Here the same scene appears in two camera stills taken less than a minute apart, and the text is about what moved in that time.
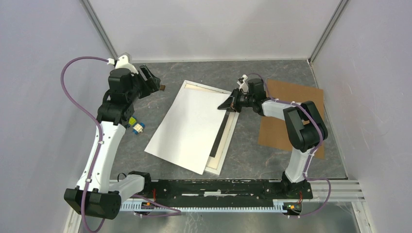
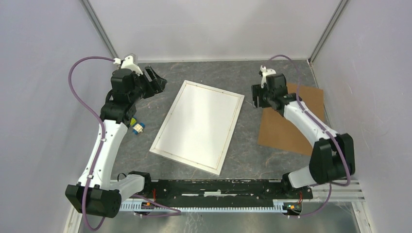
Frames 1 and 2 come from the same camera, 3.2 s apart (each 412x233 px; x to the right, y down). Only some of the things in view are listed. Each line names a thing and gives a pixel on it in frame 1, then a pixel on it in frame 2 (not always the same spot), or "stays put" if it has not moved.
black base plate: [223, 191] stays put
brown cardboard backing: [274, 132] stays put
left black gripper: [152, 84] stays put
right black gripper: [231, 103] to [257, 91]
